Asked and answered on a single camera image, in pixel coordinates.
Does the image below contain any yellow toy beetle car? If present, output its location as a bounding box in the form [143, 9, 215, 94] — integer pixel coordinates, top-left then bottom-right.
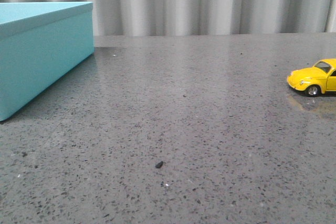
[287, 58, 335, 97]

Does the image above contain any small black debris chip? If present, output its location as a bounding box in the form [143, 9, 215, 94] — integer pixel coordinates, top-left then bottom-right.
[155, 161, 164, 169]

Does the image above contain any light blue plastic box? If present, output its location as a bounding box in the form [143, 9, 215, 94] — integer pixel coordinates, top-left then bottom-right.
[1, 2, 94, 121]

